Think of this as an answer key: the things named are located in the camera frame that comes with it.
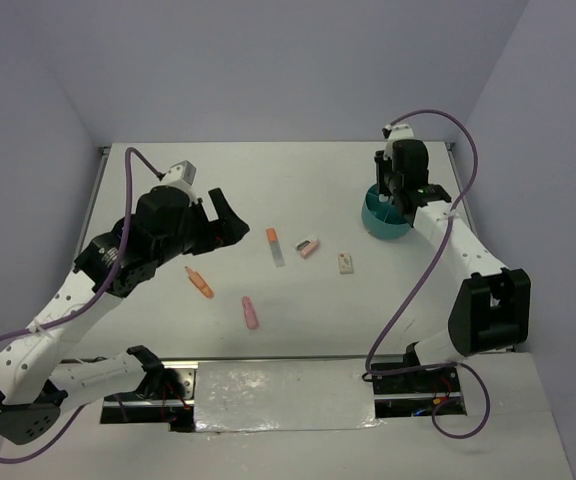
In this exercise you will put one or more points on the white eraser with label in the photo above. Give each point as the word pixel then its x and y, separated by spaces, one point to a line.
pixel 345 264

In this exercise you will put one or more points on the orange transparent highlighter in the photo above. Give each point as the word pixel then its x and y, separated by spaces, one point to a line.
pixel 199 283

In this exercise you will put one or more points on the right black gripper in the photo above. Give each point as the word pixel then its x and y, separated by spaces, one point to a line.
pixel 382 164

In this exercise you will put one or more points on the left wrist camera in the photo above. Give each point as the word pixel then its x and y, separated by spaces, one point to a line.
pixel 181 176

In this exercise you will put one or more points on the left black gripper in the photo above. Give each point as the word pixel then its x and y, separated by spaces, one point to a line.
pixel 227 231

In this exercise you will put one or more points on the grey highlighter orange cap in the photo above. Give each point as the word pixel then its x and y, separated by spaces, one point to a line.
pixel 275 248

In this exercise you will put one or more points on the teal round organizer container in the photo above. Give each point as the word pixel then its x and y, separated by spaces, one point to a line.
pixel 381 218

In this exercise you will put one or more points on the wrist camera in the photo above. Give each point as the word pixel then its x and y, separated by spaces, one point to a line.
pixel 396 132
pixel 181 176

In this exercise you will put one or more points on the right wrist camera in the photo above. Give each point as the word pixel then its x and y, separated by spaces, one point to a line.
pixel 396 132

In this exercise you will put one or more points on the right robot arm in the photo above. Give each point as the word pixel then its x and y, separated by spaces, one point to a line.
pixel 492 305

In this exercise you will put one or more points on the silver foil sheet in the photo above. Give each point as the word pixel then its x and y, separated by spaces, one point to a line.
pixel 282 395

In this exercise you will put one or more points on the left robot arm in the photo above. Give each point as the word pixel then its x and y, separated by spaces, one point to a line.
pixel 36 385

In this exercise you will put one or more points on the pink white correction tape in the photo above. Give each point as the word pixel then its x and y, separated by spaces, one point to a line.
pixel 307 246

